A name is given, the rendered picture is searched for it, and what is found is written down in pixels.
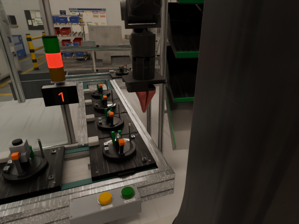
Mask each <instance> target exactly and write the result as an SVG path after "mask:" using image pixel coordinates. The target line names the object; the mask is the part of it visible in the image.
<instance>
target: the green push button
mask: <svg viewBox="0 0 299 224"><path fill-rule="evenodd" d="M121 195H122V197H124V198H130V197H132V196H133V195H134V189H133V188H132V187H124V188H123V189H122V191H121Z"/></svg>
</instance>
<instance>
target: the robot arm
mask: <svg viewBox="0 0 299 224"><path fill-rule="evenodd" d="M161 7H162V0H123V1H120V8H121V20H124V22H125V29H133V31H132V33H131V34H130V36H129V42H130V45H131V47H132V75H123V76H122V81H123V82H125V85H126V87H127V91H128V92H135V93H136V95H137V97H138V99H139V102H140V106H141V110H142V112H143V113H145V112H146V110H147V107H148V105H149V103H150V101H151V100H152V98H153V96H154V94H155V93H156V87H155V86H154V84H166V78H165V77H163V76H162V75H160V74H159V73H155V40H156V34H154V33H152V32H150V31H148V28H161ZM154 23H155V24H154ZM128 24H130V25H128ZM172 224H299V0H204V7H203V15H202V28H201V37H200V45H199V54H198V67H197V75H196V84H195V93H194V105H193V114H192V123H191V132H190V144H189V153H188V162H187V171H186V183H185V190H184V195H183V199H182V203H181V206H180V209H179V212H178V215H177V216H176V218H175V219H174V221H173V222H172Z"/></svg>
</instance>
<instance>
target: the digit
mask: <svg viewBox="0 0 299 224"><path fill-rule="evenodd" d="M53 95H54V100H55V104H65V103H69V99H68V94H67V89H66V88H60V89H53Z"/></svg>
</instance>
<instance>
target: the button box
mask: <svg viewBox="0 0 299 224"><path fill-rule="evenodd" d="M124 187H132V188H133V189H134V195H133V196H132V197H130V198H124V197H122V195H121V191H122V189H123V188H124ZM124 187H121V188H116V189H112V190H109V191H105V192H109V193H111V195H112V200H111V202H110V203H108V204H100V203H99V199H98V198H99V196H100V195H101V194H102V193H104V192H100V193H97V194H93V195H89V196H84V197H81V198H77V199H73V200H70V206H69V221H70V224H104V223H107V222H110V221H113V220H117V219H120V218H123V217H127V216H130V215H134V214H137V213H140V212H141V198H140V195H139V192H138V190H137V187H136V184H132V185H128V186H124Z"/></svg>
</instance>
